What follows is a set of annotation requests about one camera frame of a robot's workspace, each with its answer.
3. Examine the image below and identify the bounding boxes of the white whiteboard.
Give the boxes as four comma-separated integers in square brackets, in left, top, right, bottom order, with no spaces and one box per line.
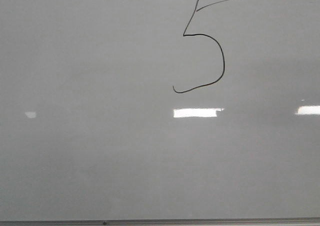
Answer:
[0,0,320,220]

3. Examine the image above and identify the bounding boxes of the grey aluminium whiteboard frame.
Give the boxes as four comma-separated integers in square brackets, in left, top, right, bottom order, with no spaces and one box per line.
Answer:
[0,217,320,225]

